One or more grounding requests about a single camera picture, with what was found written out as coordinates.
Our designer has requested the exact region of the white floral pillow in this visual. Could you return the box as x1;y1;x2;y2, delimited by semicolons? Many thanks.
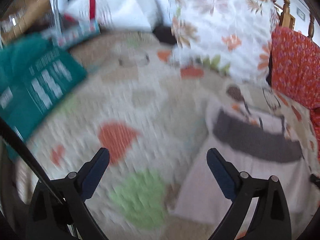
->
169;0;279;86

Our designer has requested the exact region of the orange floral pillow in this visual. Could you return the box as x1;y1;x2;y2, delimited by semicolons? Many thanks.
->
268;27;319;154

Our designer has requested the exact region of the heart patterned quilt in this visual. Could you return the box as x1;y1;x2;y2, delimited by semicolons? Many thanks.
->
28;33;319;239

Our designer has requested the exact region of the teal fabric bundle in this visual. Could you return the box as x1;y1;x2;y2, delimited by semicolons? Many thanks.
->
1;34;53;92

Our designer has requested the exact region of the brown cardboard box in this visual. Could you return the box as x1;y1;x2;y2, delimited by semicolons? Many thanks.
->
1;0;51;44

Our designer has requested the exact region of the black cable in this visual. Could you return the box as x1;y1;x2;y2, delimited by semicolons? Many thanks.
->
0;117;75;240

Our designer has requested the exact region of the green cardboard box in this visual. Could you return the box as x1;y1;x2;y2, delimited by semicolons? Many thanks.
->
1;47;87;141

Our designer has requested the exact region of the teal box with coloured dots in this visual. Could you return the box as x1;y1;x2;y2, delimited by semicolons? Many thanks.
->
53;20;100;50

